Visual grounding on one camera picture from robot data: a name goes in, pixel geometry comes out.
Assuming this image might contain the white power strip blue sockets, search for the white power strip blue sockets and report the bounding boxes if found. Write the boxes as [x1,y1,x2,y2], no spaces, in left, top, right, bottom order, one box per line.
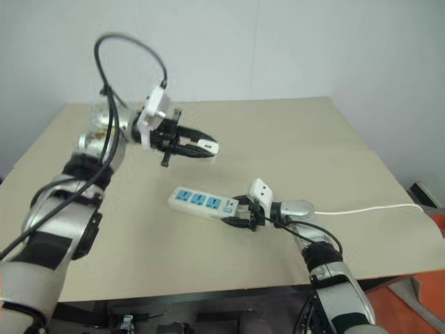
[168,186,244,221]

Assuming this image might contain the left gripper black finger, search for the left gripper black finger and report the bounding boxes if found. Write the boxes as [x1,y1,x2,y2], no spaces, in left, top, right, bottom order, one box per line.
[177,126,219,145]
[172,141,216,163]

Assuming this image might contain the small silver metal part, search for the small silver metal part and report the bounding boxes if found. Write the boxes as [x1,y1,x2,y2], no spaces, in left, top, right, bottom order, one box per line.
[117,314,136,332]

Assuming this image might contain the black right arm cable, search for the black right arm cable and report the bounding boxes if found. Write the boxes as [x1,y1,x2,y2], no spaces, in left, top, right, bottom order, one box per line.
[262,214,345,334]

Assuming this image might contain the black rounded shape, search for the black rounded shape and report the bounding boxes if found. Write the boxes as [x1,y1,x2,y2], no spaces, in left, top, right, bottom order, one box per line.
[155,312,193,334]

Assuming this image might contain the white charger plug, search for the white charger plug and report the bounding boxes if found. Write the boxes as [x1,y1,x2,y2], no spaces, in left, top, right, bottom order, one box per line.
[195,138,221,154]

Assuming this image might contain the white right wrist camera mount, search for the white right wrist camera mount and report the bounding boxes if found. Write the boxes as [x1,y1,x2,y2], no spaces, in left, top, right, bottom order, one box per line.
[245,178,275,219]

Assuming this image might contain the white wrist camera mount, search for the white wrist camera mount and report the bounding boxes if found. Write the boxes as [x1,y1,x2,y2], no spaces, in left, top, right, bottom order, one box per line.
[245,178,275,219]
[134,87,174,150]

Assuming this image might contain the grey felt piece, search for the grey felt piece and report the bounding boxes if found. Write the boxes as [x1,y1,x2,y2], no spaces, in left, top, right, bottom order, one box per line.
[388,276,445,315]

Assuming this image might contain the white power strip cord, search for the white power strip cord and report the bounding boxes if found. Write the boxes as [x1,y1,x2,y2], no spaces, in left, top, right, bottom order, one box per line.
[312,203,445,239]

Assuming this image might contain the black table frame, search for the black table frame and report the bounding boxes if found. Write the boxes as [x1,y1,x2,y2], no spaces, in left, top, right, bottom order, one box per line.
[57,283,316,334]

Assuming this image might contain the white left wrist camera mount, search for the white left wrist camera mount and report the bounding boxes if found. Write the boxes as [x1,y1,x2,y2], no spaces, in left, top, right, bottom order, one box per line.
[134,87,174,150]

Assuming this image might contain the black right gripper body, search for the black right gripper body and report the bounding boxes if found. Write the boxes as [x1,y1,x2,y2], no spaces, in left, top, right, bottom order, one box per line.
[236,194,270,233]

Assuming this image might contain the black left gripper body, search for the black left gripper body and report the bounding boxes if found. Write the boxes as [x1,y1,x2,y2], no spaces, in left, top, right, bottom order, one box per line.
[149,109,184,168]

